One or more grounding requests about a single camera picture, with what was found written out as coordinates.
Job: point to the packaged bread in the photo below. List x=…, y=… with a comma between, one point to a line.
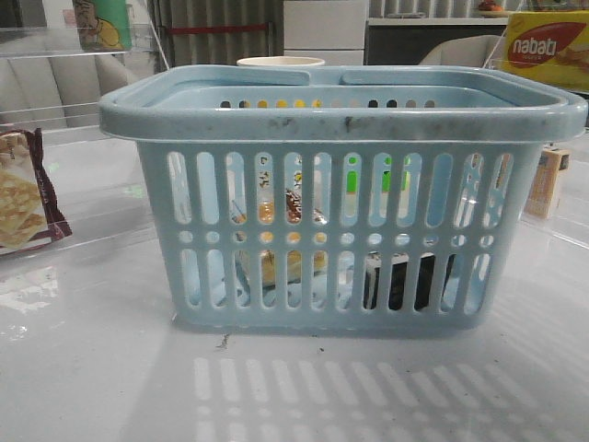
x=292, y=215

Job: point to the black white tissue pack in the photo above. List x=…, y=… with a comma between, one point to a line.
x=373, y=264

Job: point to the light blue plastic basket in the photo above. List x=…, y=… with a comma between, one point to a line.
x=399, y=159

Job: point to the white paper cup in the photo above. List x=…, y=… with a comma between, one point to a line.
x=281, y=62

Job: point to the white cabinet background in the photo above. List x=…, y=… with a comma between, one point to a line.
x=333, y=31

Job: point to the clear acrylic shelf left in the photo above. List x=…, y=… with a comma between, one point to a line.
x=49, y=82

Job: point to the small beige snack box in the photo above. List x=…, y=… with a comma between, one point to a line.
x=544, y=194

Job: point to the brown cracker package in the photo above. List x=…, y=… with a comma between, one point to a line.
x=30, y=215

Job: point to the green cartoon snack can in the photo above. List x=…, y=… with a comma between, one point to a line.
x=102, y=25

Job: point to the yellow nabati wafer box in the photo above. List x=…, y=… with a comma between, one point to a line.
x=548, y=47

